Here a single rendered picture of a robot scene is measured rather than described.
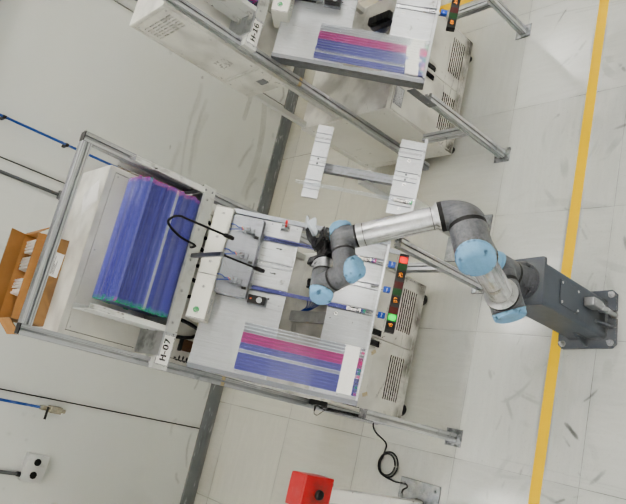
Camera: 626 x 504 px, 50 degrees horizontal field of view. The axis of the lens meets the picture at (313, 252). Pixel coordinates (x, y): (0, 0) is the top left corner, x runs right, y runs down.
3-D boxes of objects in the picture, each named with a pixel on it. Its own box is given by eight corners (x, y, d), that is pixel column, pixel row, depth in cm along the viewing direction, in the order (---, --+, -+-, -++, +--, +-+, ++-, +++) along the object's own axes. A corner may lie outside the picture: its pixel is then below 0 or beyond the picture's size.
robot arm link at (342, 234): (477, 181, 205) (323, 218, 214) (485, 210, 199) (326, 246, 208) (480, 203, 215) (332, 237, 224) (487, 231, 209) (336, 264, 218)
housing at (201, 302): (239, 218, 297) (234, 208, 283) (210, 325, 285) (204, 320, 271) (222, 214, 297) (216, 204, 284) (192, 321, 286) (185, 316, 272)
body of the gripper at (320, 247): (343, 232, 226) (341, 258, 218) (331, 247, 232) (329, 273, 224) (323, 223, 224) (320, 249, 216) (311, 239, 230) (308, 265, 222)
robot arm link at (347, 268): (349, 241, 207) (322, 255, 213) (353, 272, 201) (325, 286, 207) (365, 250, 212) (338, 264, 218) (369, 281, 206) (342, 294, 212)
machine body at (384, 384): (434, 289, 352) (354, 250, 313) (408, 423, 335) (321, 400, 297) (347, 288, 400) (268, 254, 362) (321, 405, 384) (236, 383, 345)
